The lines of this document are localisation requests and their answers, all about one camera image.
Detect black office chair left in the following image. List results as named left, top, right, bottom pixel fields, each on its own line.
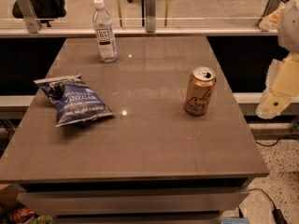
left=11, top=0, right=67, bottom=28

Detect black power cable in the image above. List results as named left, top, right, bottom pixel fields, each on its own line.
left=237, top=188, right=289, bottom=224

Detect glass partition panel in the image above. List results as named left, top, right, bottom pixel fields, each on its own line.
left=0, top=0, right=281, bottom=30

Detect metal glass bracket left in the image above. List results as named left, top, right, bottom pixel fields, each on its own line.
left=16, top=0, right=41, bottom=34

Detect orange snack packet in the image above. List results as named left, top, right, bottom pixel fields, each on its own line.
left=9, top=207, right=35, bottom=223

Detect orange LaCroix can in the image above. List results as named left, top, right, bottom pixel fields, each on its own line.
left=184, top=66, right=216, bottom=116

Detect blue chip bag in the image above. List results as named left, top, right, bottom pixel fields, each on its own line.
left=35, top=75, right=113, bottom=127

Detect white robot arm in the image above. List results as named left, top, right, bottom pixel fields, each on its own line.
left=256, top=0, right=299, bottom=119

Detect metal glass bracket centre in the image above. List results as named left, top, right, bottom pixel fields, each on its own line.
left=145, top=0, right=156, bottom=33

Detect clear plastic water bottle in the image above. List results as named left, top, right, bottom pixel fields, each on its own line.
left=93, top=0, right=117, bottom=63

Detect metal glass bracket right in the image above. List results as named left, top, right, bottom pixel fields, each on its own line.
left=258, top=0, right=284, bottom=31

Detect metal glass bracket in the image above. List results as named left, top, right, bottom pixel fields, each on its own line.
left=145, top=0, right=156, bottom=33
left=258, top=0, right=284, bottom=31
left=16, top=0, right=41, bottom=34

